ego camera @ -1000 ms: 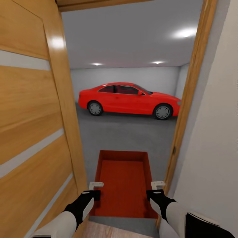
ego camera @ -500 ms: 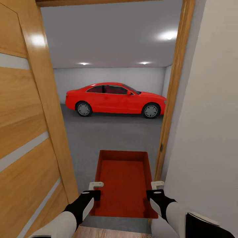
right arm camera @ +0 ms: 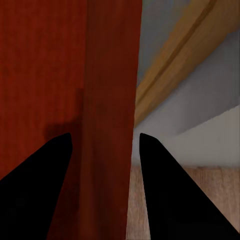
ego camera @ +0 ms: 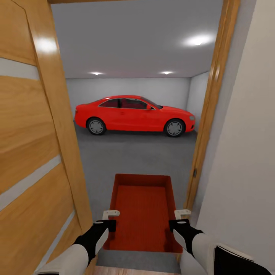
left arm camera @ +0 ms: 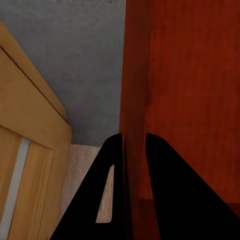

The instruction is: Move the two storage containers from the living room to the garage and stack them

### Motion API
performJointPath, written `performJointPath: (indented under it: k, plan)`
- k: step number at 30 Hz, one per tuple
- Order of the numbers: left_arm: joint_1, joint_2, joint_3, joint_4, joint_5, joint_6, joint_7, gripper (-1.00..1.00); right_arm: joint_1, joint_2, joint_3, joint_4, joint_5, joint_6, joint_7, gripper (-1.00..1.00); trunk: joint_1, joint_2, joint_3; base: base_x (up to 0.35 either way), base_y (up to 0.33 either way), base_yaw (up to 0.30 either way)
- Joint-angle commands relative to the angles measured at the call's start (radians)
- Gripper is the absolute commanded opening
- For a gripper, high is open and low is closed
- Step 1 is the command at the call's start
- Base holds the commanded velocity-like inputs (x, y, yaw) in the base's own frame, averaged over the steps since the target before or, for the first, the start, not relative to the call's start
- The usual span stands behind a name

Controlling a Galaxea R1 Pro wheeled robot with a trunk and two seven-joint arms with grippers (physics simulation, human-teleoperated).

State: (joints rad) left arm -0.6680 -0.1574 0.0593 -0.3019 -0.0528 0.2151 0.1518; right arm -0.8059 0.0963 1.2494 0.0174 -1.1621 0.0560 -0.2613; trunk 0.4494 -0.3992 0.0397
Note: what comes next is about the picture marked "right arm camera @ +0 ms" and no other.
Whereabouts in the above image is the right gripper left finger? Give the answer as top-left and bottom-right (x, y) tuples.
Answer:
(0, 133), (73, 240)

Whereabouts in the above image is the storage box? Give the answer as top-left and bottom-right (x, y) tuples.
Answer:
(0, 0), (143, 240)

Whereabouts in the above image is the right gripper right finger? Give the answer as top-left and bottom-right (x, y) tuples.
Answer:
(139, 133), (240, 240)

